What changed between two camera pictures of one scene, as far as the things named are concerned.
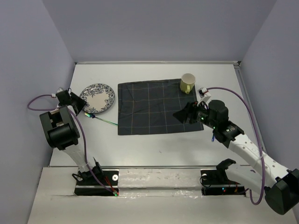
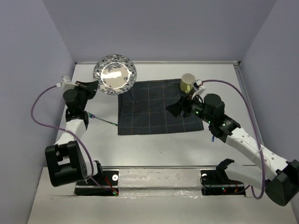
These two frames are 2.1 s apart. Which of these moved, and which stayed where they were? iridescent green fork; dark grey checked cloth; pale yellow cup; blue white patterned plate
Moved: blue white patterned plate
Stayed: dark grey checked cloth; pale yellow cup; iridescent green fork
